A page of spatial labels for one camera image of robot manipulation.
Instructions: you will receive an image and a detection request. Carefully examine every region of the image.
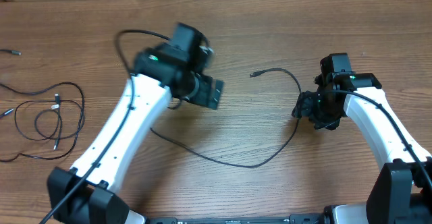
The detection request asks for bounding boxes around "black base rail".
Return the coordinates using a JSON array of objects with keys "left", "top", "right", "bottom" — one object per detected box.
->
[{"left": 144, "top": 213, "right": 384, "bottom": 224}]

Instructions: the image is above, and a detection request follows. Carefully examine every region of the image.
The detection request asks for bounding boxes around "black cable bundle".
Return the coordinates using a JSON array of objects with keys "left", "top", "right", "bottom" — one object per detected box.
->
[{"left": 0, "top": 48, "right": 84, "bottom": 151}]

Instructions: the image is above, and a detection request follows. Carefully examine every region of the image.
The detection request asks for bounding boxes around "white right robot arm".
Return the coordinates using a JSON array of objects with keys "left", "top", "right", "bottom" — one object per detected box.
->
[{"left": 292, "top": 53, "right": 431, "bottom": 223}]

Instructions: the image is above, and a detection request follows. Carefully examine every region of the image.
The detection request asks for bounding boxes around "black long usb cable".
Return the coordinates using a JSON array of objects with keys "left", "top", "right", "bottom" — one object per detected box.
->
[{"left": 150, "top": 67, "right": 303, "bottom": 169}]

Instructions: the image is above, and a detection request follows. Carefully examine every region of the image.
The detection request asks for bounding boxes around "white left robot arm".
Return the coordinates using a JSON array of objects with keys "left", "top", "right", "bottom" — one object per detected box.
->
[{"left": 42, "top": 23, "right": 223, "bottom": 223}]

